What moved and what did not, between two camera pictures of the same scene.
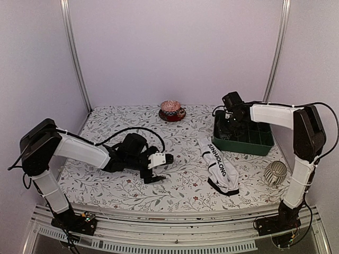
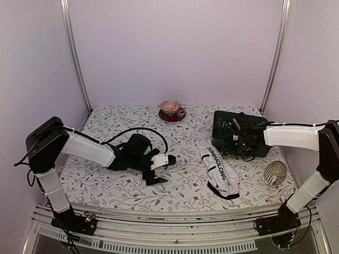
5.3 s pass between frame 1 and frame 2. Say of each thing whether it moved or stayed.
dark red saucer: stayed
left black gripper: stayed
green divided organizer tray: stayed
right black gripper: moved
